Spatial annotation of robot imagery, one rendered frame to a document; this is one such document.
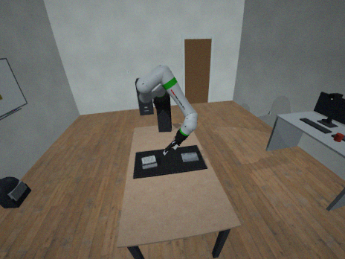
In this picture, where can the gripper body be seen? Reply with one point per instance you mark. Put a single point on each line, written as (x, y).
(177, 140)

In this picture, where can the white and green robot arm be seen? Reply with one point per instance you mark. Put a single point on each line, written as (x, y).
(153, 83)

